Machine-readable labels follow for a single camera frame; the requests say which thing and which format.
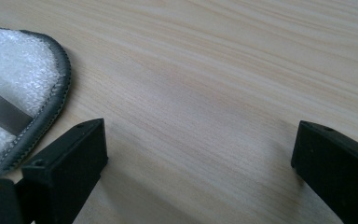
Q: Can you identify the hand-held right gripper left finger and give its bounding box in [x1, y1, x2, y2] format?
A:
[15, 118, 109, 224]

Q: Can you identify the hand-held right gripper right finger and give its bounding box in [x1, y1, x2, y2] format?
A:
[290, 120, 358, 224]

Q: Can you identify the white cloth with grey trim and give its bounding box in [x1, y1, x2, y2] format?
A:
[0, 21, 73, 182]

